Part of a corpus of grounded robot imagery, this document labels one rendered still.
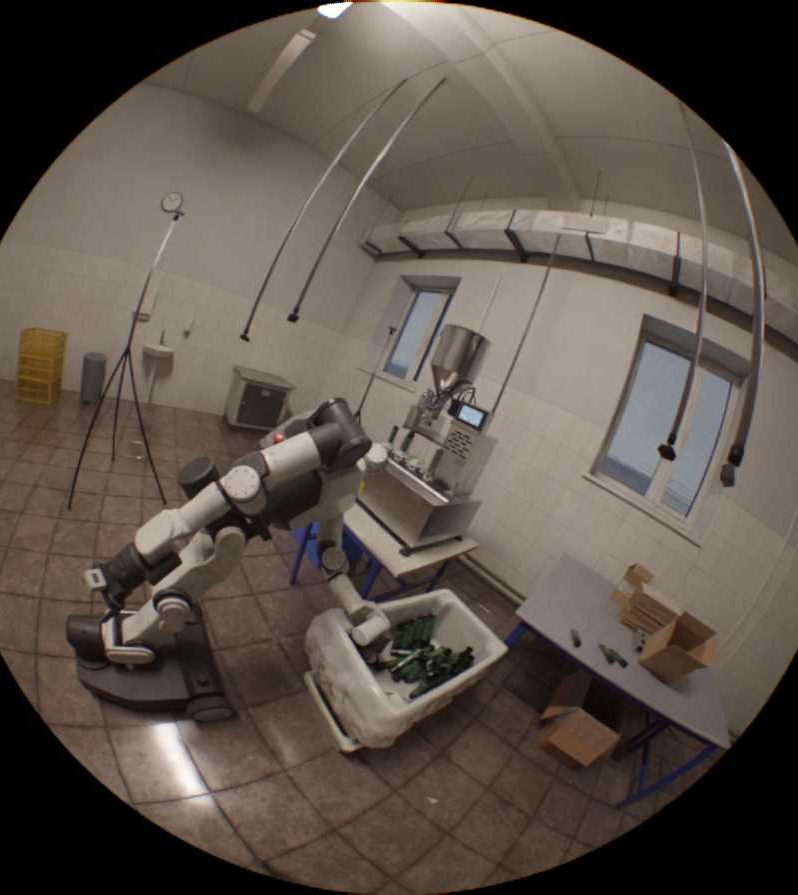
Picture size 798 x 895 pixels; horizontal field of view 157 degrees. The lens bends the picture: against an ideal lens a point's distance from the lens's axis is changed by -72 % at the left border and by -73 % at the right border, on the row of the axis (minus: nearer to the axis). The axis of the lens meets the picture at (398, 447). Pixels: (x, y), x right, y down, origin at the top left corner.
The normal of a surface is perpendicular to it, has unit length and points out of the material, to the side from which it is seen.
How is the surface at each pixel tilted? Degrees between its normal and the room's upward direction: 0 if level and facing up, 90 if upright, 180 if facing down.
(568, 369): 90
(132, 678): 0
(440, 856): 0
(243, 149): 90
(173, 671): 0
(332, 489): 77
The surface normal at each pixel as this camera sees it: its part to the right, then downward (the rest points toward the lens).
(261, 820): 0.38, -0.90
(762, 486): -0.66, -0.11
